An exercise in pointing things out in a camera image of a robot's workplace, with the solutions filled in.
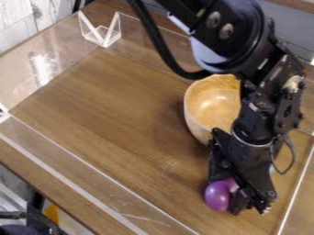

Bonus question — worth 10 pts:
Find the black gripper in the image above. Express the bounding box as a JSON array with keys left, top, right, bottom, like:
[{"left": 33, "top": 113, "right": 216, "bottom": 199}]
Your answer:
[{"left": 208, "top": 128, "right": 276, "bottom": 216}]

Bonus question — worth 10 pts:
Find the purple toy eggplant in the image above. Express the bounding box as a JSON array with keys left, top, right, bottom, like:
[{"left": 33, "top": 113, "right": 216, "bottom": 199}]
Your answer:
[{"left": 203, "top": 177, "right": 239, "bottom": 212}]

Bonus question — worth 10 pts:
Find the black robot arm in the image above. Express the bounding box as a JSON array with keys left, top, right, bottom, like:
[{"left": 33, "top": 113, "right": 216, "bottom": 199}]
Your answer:
[{"left": 156, "top": 0, "right": 306, "bottom": 215}]

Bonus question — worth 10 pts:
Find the brown wooden bowl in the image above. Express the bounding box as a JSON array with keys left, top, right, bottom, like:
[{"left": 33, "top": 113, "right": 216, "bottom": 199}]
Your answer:
[{"left": 184, "top": 74, "right": 240, "bottom": 145}]

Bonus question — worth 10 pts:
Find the clear acrylic corner bracket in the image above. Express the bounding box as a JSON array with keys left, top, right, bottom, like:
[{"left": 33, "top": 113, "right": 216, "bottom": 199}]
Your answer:
[{"left": 77, "top": 12, "right": 121, "bottom": 48}]

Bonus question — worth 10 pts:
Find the clear acrylic tray wall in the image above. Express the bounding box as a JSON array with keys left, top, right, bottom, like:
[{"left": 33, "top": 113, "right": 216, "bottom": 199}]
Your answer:
[{"left": 0, "top": 5, "right": 314, "bottom": 235}]

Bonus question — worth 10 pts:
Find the black cable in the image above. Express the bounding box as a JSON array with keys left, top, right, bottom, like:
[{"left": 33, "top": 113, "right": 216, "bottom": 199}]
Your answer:
[{"left": 126, "top": 0, "right": 213, "bottom": 82}]

